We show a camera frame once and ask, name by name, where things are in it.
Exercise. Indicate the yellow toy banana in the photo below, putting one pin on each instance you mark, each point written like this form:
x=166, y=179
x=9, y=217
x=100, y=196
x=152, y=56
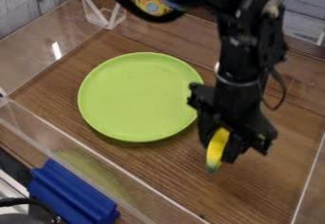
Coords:
x=215, y=148

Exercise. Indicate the green round plate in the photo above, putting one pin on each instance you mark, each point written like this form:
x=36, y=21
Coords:
x=132, y=97

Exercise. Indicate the clear acrylic corner bracket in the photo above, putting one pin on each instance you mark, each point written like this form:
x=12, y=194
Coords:
x=104, y=18

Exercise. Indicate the clear acrylic front wall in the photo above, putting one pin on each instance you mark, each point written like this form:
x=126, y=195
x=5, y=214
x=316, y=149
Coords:
x=47, y=149

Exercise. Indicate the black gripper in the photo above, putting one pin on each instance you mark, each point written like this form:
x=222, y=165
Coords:
x=233, y=107

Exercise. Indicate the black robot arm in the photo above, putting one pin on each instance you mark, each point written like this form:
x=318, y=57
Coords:
x=250, y=30

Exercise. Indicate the blue plastic clamp block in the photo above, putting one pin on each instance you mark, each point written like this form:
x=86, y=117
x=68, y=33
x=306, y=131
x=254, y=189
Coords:
x=73, y=199

